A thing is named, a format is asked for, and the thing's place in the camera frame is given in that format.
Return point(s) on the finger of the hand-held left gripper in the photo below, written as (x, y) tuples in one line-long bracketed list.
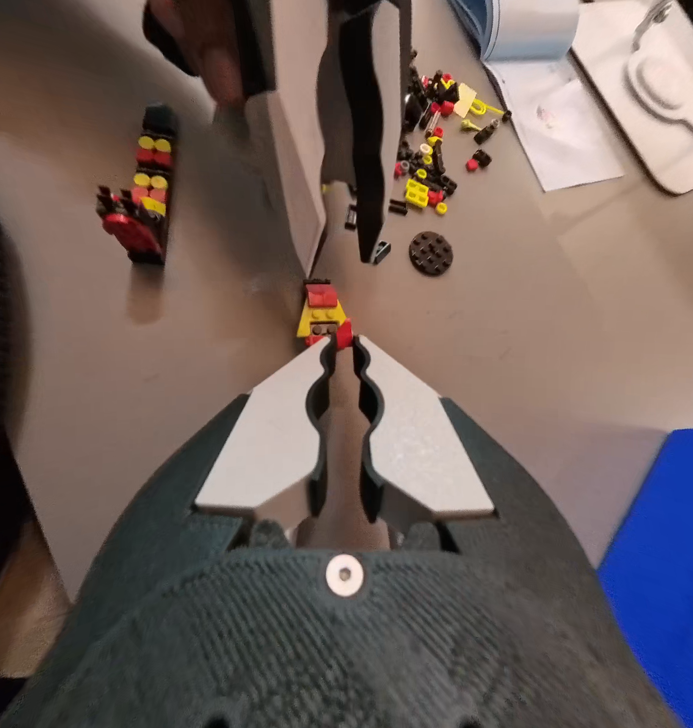
[(397, 85), (298, 142)]

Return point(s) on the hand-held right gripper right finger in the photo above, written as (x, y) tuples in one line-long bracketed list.
[(426, 455)]

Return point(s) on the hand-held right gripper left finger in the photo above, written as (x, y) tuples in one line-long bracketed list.
[(261, 449)]

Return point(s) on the pile of lego pieces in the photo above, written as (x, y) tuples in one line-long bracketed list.
[(432, 142)]

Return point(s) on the small red lego piece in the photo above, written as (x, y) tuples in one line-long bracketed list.
[(344, 335)]

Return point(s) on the yellow red lego car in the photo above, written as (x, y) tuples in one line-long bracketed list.
[(321, 313)]

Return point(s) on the small black lego tile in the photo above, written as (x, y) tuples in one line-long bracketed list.
[(351, 217), (382, 252), (397, 207)]

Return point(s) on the open lego instruction booklet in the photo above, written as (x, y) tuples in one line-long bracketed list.
[(551, 114)]

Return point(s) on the long black red yellow lego build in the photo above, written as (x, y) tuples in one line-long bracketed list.
[(147, 187)]

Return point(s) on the black round lego plate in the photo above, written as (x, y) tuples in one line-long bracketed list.
[(431, 253)]

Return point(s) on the person's left hand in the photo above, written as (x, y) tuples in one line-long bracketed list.
[(210, 51)]

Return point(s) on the white stand base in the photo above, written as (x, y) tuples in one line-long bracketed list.
[(653, 114)]

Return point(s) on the blue plastic bin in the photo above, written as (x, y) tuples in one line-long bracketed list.
[(659, 569)]

